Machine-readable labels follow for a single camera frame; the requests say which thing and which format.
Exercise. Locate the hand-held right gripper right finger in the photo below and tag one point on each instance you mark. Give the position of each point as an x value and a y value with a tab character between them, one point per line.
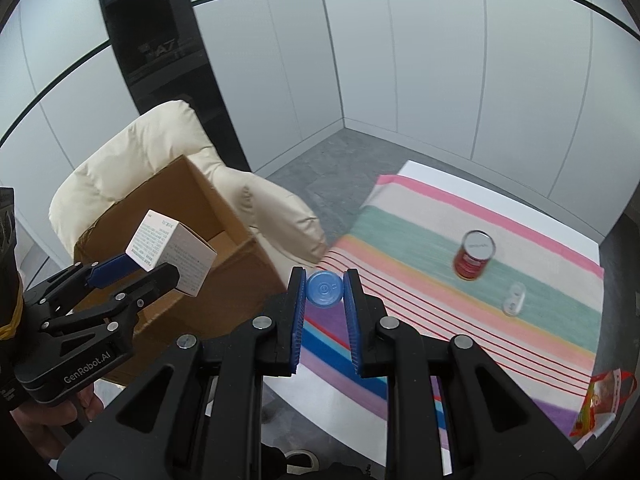
352	320

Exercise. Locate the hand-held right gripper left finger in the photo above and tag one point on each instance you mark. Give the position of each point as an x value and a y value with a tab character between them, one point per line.
299	320

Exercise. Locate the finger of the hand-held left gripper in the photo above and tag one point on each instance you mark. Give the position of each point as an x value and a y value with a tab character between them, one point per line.
150	280
117	267

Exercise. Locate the white and orange carton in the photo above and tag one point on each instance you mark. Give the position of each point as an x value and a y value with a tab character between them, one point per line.
172	250

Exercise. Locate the small blue bottle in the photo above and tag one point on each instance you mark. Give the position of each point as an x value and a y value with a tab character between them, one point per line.
325	288

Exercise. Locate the brown cardboard box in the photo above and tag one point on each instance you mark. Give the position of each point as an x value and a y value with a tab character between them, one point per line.
220	290

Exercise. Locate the person's left hand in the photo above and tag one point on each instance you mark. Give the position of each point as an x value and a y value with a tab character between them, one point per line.
45	420

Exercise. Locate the striped colourful blanket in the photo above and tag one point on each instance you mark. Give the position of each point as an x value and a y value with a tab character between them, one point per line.
425	260

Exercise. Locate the cream padded chair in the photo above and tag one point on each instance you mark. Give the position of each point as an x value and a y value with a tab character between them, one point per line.
165	145

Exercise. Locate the red tin can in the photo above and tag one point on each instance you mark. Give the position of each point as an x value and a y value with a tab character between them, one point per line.
472	257

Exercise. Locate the person's dark pants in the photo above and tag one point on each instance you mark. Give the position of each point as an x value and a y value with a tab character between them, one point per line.
272	462

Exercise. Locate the clear contact lens case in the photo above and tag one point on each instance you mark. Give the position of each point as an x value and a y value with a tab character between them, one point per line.
514	300

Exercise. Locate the black glass cabinet panel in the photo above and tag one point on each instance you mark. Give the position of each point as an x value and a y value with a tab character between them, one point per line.
160	60

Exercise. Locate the red snack bag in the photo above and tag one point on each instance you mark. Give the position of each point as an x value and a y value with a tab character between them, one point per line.
600	400

